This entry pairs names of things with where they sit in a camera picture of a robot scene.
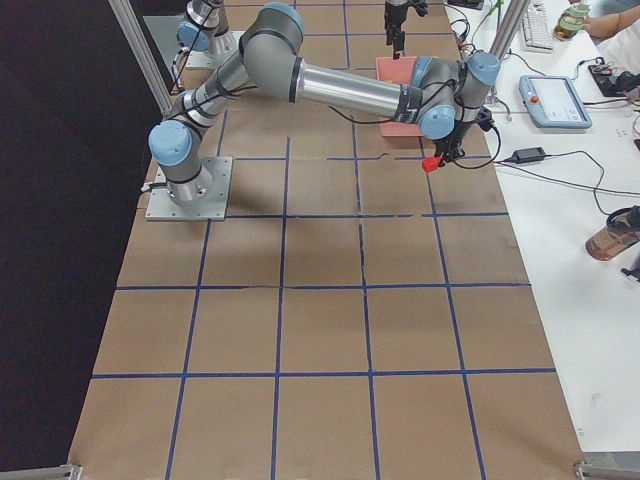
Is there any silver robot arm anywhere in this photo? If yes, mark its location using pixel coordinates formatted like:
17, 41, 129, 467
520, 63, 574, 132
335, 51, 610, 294
148, 2, 501, 207
177, 1, 428, 60

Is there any brown paper table cover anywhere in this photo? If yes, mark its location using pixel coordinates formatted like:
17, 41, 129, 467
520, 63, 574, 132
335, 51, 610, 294
67, 0, 589, 480

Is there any green drink bottle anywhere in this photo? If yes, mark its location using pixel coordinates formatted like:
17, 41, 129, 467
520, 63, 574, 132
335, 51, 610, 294
553, 0, 591, 41

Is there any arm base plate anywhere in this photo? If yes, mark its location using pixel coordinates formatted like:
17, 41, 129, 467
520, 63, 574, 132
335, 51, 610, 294
146, 157, 233, 221
186, 30, 243, 70

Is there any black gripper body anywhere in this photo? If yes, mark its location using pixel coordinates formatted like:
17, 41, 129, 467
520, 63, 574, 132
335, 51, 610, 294
434, 120, 475, 155
384, 0, 428, 30

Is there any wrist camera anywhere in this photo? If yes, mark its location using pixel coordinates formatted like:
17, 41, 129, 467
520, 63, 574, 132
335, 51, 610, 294
476, 106, 495, 132

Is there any brown drink bottle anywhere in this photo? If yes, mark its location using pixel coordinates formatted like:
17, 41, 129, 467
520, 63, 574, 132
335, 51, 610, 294
585, 205, 639, 261

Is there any right aluminium frame post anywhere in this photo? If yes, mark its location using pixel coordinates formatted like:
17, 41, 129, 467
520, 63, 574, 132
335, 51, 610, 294
108, 0, 173, 117

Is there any pink plastic box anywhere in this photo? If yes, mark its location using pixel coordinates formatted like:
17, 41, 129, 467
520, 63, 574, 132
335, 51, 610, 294
376, 56, 422, 137

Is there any aluminium frame post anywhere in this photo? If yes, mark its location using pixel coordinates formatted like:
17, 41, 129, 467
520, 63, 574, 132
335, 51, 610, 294
108, 0, 173, 117
489, 0, 529, 59

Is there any white keyboard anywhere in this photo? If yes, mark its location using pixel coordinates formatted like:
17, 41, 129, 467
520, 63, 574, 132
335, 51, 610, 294
521, 1, 554, 54

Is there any red small toy block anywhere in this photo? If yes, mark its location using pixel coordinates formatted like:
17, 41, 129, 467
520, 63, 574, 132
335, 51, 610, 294
421, 156, 442, 173

